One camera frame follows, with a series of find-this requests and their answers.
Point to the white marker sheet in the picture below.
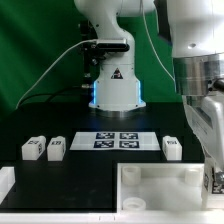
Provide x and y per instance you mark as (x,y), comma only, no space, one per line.
(137,141)

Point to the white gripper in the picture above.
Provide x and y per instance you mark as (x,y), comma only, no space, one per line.
(207,123)

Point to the white left obstacle bar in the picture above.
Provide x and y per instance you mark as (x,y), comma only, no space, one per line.
(7,181)

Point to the white square tabletop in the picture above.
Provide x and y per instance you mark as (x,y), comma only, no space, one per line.
(163,193)

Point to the black camera on base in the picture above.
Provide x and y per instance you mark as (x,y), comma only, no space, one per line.
(94,53)

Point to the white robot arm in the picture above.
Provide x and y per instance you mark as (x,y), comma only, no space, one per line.
(195,28)

